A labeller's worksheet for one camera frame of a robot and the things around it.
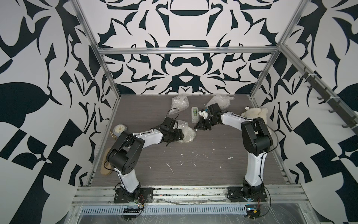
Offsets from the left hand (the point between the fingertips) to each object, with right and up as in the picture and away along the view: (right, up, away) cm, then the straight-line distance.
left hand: (179, 134), depth 95 cm
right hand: (+10, +6, +1) cm, 12 cm away
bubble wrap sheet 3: (+33, +23, +13) cm, 42 cm away
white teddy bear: (+51, +14, +2) cm, 53 cm away
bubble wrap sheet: (+7, 0, -3) cm, 7 cm away
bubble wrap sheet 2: (0, +21, +13) cm, 25 cm away
